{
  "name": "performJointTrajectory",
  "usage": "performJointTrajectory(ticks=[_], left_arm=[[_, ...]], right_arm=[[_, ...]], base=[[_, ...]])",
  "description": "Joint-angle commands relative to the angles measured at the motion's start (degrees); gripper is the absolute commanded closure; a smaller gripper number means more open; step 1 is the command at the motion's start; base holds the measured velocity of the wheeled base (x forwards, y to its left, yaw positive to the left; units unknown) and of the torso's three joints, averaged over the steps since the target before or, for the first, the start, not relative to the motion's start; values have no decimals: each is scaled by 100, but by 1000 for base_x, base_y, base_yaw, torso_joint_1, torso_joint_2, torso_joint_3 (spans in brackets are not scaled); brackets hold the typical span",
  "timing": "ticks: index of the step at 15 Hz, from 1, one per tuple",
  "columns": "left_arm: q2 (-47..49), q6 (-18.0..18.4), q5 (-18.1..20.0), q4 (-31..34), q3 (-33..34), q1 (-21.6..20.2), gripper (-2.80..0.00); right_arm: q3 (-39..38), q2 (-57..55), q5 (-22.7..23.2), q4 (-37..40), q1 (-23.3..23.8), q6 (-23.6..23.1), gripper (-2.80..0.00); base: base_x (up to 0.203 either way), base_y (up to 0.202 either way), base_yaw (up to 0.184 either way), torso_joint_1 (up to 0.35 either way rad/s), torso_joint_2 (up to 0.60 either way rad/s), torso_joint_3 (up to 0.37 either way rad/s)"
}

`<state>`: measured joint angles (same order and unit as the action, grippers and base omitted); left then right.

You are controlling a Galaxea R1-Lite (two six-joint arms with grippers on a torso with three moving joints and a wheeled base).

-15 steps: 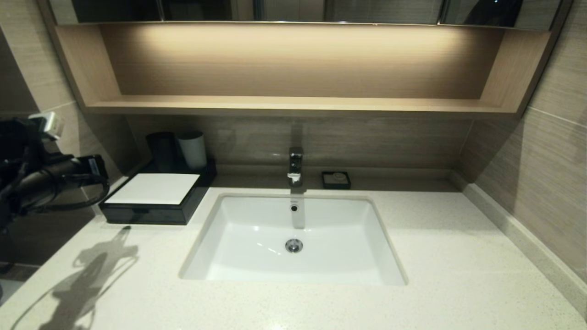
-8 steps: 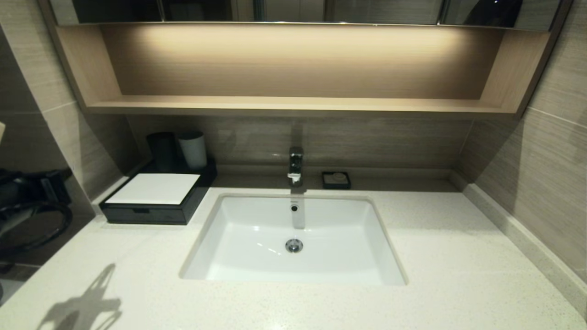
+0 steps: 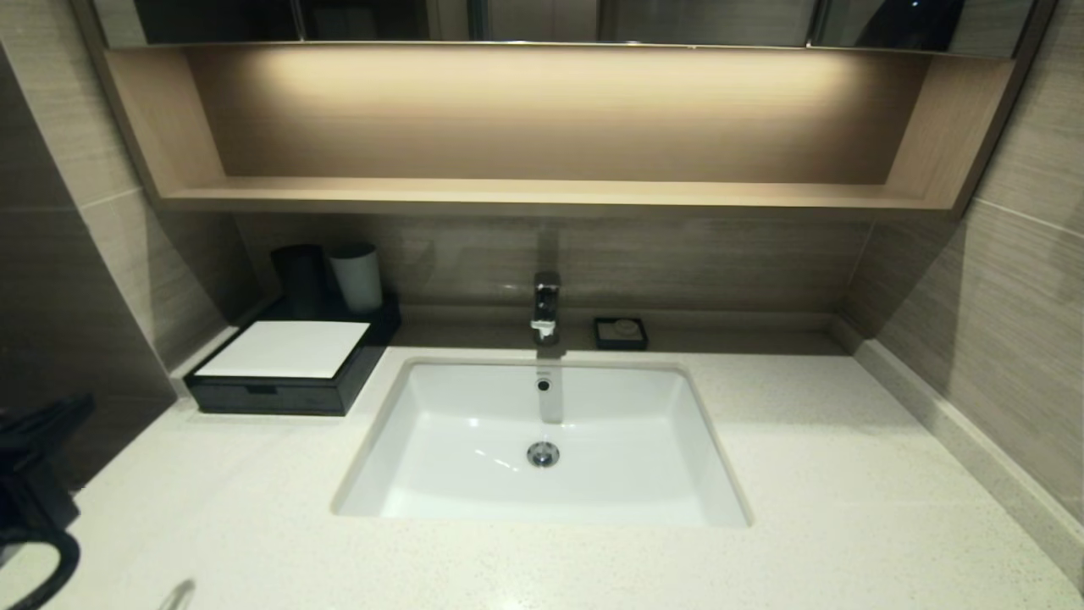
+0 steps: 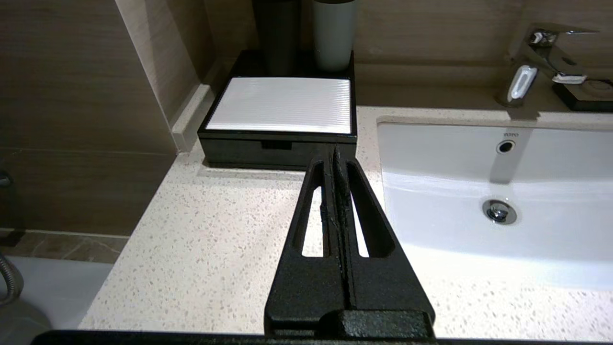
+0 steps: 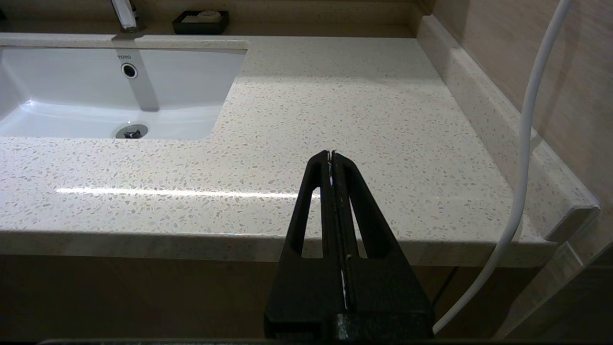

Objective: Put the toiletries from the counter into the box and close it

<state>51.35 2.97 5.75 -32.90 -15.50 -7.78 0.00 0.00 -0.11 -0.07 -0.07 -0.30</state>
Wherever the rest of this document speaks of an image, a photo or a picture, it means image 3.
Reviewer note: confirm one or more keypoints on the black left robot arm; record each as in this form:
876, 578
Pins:
34, 474

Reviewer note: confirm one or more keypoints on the chrome sink drain plug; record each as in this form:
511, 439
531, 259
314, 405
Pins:
543, 455

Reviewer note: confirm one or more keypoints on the chrome faucet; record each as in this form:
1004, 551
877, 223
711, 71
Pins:
545, 309

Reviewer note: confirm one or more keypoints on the black soap dish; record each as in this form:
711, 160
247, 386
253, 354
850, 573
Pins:
601, 339

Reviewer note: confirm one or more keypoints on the light wooden wall shelf niche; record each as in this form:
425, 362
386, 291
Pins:
542, 196

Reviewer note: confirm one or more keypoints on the white cup with dark rim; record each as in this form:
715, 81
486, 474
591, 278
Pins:
357, 282

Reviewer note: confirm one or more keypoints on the mirror cabinet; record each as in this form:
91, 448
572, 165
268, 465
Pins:
677, 21

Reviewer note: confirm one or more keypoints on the dark grey tumbler cup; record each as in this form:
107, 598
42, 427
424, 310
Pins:
301, 284

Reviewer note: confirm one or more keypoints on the white ceramic sink basin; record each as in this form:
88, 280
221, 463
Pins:
627, 440

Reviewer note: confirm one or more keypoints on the black tray box white lid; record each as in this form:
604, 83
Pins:
373, 339

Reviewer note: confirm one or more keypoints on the round pale soap bar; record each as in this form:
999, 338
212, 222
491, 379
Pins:
626, 326

